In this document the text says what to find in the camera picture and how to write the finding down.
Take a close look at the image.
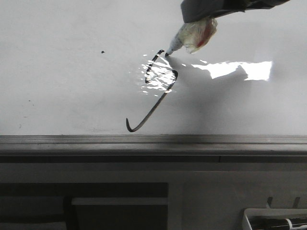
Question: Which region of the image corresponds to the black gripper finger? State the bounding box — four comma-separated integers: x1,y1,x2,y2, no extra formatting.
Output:
180,0,245,23
212,0,289,18

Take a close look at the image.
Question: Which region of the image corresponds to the white whiteboard marker with tape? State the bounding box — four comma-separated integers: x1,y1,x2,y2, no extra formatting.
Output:
165,17,218,57

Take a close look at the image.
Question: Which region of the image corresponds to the white whiteboard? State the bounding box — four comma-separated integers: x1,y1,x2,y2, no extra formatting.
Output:
0,0,307,135

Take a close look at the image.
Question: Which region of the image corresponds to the white marker holder tray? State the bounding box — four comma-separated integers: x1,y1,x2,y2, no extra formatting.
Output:
242,208,307,230

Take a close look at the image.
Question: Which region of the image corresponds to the black marker in tray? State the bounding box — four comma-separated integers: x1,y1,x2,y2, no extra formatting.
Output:
250,218,307,230

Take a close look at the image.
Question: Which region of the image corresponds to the aluminium whiteboard tray rail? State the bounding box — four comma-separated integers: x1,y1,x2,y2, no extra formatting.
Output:
0,135,307,163

